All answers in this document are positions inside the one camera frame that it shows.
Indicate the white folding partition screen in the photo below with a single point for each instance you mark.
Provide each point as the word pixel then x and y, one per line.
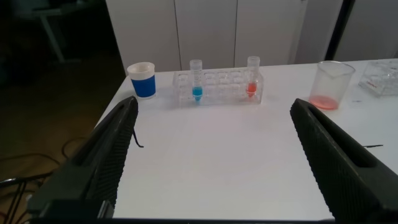
pixel 367 28
pixel 205 31

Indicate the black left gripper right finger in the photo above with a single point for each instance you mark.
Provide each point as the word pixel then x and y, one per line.
pixel 342 174

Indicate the red pigment test tube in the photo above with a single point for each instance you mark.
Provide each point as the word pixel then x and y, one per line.
pixel 251 88

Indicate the grey metal stand leg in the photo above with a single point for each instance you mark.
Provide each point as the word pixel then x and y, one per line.
pixel 18 180

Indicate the white blue paper cup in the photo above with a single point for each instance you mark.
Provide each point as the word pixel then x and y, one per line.
pixel 143 87

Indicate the clear plastic test tube rack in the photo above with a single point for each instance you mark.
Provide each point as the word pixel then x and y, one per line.
pixel 224 90
pixel 379 81

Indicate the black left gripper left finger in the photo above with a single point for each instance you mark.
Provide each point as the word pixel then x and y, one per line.
pixel 102 161

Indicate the clear plastic beaker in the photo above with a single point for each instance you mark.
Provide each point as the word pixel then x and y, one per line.
pixel 326 102

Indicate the white standing desk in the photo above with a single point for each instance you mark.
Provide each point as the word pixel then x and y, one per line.
pixel 51 37

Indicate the blue pigment test tube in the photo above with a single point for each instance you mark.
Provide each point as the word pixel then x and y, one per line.
pixel 197 91

